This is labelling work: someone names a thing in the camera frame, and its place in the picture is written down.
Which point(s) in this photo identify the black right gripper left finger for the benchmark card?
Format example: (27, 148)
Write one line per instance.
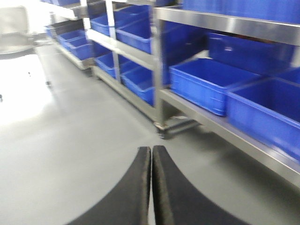
(128, 202)

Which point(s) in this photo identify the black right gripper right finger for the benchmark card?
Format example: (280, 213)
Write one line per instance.
(177, 201)

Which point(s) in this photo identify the blue bin lower shelf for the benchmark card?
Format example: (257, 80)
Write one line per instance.
(205, 83)

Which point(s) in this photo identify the blue bin lower right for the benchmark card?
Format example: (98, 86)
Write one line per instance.
(268, 111)

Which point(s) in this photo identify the gray office chair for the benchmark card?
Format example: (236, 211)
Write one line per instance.
(18, 55)

